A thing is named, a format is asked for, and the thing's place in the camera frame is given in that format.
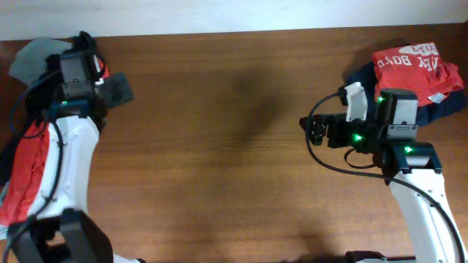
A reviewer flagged black t-shirt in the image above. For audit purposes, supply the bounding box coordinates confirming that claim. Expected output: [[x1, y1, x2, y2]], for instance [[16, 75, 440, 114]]
[[0, 31, 98, 186]]

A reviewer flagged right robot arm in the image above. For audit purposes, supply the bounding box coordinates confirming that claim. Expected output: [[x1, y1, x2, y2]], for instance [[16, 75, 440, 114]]
[[300, 87, 467, 262]]

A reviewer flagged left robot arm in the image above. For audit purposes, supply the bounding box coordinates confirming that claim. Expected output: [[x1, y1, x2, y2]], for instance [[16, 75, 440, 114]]
[[1, 50, 128, 263]]

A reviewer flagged folded navy t-shirt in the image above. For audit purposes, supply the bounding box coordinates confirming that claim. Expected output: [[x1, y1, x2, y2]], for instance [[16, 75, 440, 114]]
[[344, 62, 467, 126]]

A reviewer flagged folded red printed t-shirt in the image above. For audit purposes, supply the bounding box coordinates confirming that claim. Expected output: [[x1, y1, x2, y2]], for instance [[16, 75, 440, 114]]
[[372, 42, 464, 107]]

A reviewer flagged grey t-shirt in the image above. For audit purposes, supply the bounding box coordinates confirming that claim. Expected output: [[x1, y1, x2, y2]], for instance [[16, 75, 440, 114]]
[[0, 37, 74, 241]]

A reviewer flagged crumpled red t-shirt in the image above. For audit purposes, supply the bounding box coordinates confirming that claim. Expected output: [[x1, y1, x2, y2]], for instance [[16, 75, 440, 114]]
[[0, 60, 111, 227]]

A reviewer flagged right black camera cable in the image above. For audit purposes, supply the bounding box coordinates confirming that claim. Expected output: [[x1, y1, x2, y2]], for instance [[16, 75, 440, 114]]
[[305, 91, 466, 263]]

